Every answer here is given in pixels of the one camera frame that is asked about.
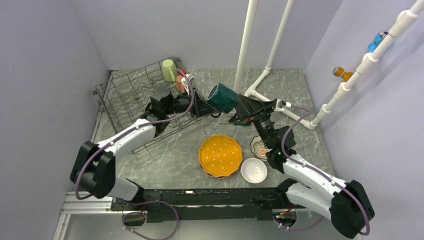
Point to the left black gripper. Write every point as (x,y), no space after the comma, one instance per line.
(201,107)

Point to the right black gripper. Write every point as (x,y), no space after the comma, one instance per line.
(247,107)

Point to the dark green mug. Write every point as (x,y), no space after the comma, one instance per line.
(222,98)

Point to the small red-brown mug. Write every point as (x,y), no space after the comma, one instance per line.
(179,84)

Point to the grey wire dish rack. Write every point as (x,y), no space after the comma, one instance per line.
(123,98)

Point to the light green mug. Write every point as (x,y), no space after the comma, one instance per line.
(169,70)

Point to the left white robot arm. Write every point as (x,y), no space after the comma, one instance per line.
(94,170)

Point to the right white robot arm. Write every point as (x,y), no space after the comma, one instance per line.
(345,204)

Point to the floral scalloped small plate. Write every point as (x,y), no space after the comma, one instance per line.
(258,148)

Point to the yellow polka dot plate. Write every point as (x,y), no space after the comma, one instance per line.
(220,149)

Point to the white bowl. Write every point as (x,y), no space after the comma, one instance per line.
(254,170)

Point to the red plate under yellow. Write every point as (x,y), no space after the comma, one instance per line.
(220,171)

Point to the orange clamp on pipe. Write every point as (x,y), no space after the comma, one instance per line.
(341,73)

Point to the blue clamp on pipe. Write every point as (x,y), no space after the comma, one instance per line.
(377,40)

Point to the white PVC pipe diagonal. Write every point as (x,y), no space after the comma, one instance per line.
(403,21)

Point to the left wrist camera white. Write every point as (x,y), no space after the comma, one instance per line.
(188,77)

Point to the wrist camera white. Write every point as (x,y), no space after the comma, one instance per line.
(188,77)
(281,105)

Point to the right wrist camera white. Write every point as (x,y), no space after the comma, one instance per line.
(281,105)

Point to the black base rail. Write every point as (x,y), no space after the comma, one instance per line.
(261,204)

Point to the white PVC pipe frame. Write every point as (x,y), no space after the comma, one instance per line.
(279,34)

